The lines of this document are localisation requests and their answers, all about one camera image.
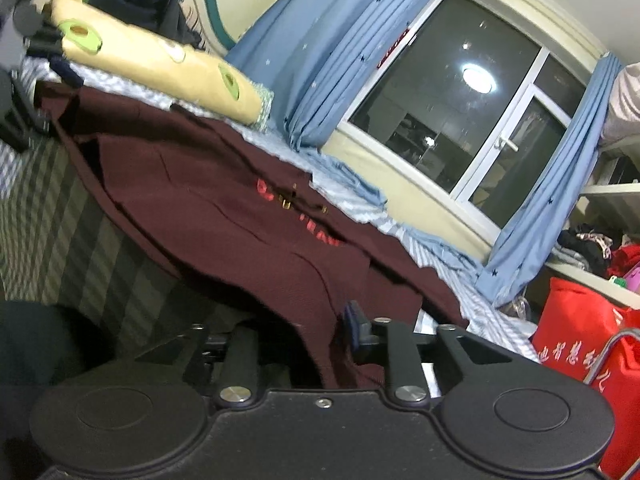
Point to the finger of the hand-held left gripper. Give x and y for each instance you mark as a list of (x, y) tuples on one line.
[(65, 72)]

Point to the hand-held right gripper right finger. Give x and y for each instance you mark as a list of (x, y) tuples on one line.
[(357, 327)]

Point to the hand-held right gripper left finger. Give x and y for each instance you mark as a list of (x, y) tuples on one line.
[(242, 355)]

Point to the maroon printed sweater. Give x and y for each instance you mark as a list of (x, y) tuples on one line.
[(225, 220)]

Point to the dark folded clothes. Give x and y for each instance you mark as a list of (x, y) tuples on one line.
[(582, 250)]

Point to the avocado print yellow quilt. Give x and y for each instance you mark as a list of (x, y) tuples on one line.
[(150, 55)]

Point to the blue checkered bed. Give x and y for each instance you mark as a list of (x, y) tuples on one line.
[(55, 220)]

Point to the teal striped headboard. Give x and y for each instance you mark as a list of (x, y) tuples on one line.
[(210, 5)]

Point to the clear plastic item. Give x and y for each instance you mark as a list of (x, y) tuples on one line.
[(520, 306)]

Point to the red printed tote bag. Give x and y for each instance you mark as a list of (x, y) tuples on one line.
[(570, 340)]

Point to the blue star curtain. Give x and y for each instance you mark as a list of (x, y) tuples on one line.
[(550, 185), (325, 45)]

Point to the white framed window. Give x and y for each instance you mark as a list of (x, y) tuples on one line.
[(450, 100)]

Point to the small green toy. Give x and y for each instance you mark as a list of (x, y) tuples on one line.
[(620, 282)]

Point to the red cloth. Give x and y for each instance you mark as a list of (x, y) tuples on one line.
[(627, 259)]

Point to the pink handbag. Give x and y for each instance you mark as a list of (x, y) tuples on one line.
[(634, 280)]

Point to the pale folded bedding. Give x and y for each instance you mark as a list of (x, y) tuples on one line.
[(622, 105)]

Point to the white wall shelf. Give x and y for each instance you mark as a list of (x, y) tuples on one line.
[(607, 190)]

